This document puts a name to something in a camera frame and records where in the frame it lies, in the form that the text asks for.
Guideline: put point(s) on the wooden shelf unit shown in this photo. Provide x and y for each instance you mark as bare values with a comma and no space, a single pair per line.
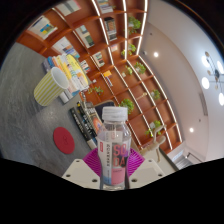
126,76

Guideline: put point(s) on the recessed ceiling spotlight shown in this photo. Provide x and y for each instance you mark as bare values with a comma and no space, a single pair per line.
155,54
191,130

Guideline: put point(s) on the stack of dark books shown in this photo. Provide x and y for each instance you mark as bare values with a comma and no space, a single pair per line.
85,125

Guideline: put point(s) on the stack of colourful books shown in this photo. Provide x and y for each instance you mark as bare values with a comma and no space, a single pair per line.
71,75

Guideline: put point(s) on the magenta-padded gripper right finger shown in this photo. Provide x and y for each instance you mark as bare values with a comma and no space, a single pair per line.
146,173

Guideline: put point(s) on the clear plastic drink bottle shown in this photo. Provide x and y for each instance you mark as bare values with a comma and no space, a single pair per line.
114,156

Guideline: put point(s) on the ceiling lamp with round bulbs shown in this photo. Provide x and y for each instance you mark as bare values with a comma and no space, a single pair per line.
215,78

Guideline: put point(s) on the flat round red coaster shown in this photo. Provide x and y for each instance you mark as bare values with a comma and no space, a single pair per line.
64,140

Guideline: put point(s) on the ceiling air vent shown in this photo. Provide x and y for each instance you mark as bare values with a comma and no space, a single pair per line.
203,104

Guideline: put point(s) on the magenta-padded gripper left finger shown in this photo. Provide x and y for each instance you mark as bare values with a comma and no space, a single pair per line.
80,173

